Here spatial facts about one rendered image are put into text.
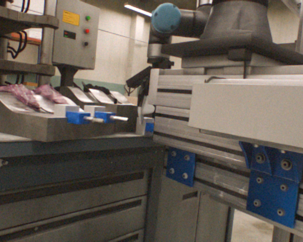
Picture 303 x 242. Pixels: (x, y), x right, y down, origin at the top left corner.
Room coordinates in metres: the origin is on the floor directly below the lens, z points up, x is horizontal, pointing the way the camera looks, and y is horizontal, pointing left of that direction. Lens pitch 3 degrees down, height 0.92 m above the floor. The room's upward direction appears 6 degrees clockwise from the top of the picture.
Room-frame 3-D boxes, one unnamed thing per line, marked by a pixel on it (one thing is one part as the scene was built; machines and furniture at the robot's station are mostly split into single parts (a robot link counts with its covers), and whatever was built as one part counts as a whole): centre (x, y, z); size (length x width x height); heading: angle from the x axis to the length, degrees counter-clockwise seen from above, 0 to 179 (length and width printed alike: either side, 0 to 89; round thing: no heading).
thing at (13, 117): (0.84, 0.40, 0.86); 0.50 x 0.26 x 0.11; 64
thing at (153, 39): (0.92, 0.01, 1.14); 0.09 x 0.08 x 0.11; 5
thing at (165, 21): (0.82, -0.02, 1.14); 0.11 x 0.11 x 0.08; 5
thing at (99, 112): (0.78, 0.13, 0.86); 0.13 x 0.05 x 0.05; 64
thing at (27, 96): (0.85, 0.40, 0.90); 0.26 x 0.18 x 0.08; 64
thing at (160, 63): (0.91, 0.00, 0.99); 0.09 x 0.08 x 0.12; 55
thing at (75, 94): (1.16, 0.22, 0.87); 0.50 x 0.26 x 0.14; 47
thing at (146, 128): (0.91, -0.01, 0.83); 0.13 x 0.05 x 0.05; 55
